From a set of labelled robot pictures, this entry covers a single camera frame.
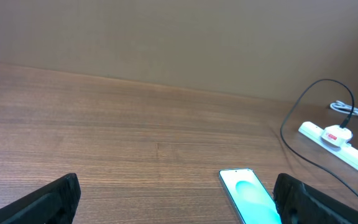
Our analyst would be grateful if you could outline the turquoise screen Galaxy smartphone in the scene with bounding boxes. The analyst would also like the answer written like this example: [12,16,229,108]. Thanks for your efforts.
[219,169,282,224]

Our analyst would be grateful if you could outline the black USB charging cable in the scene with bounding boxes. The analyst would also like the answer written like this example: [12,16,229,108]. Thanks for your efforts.
[280,78,358,216]

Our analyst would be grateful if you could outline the white power strip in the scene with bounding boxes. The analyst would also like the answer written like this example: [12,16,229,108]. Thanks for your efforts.
[298,121,358,171]

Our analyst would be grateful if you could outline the white cables at corner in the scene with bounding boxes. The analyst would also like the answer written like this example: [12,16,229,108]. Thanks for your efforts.
[329,100,358,127]

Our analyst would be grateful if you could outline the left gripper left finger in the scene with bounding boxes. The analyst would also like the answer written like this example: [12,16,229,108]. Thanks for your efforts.
[0,173,81,224]

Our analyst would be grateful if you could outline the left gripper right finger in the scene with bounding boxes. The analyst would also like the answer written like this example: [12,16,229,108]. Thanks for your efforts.
[273,173,358,224]

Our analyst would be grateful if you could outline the white USB charger plug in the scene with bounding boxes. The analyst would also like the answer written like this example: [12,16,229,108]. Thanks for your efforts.
[321,125,353,147]

